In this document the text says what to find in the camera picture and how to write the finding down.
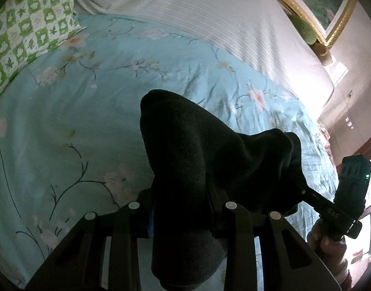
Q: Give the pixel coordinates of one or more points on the gold framed painting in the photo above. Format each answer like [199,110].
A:
[318,0]

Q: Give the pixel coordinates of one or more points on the black pants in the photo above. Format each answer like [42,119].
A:
[188,157]

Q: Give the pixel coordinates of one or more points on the white striped bed sheet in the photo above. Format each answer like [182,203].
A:
[218,15]

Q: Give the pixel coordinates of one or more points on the wooden door frame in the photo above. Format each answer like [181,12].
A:
[364,150]

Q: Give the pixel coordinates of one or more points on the wall socket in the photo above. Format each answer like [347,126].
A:
[350,94]
[349,122]

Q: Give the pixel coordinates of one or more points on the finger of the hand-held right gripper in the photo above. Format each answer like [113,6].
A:
[315,198]

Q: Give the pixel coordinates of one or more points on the green plush toy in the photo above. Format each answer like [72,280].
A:
[305,28]

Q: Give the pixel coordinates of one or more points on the person's right forearm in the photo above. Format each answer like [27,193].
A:
[343,275]

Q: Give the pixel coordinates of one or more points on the person's right hand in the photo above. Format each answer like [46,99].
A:
[327,245]

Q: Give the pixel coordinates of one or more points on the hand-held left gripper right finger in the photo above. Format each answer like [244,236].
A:
[233,218]

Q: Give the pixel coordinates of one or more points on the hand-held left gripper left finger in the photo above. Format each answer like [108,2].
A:
[150,227]

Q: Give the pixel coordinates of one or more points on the green checkered pillow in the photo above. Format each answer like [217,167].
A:
[31,27]

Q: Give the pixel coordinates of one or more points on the blue floral bed sheet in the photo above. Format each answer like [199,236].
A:
[67,112]

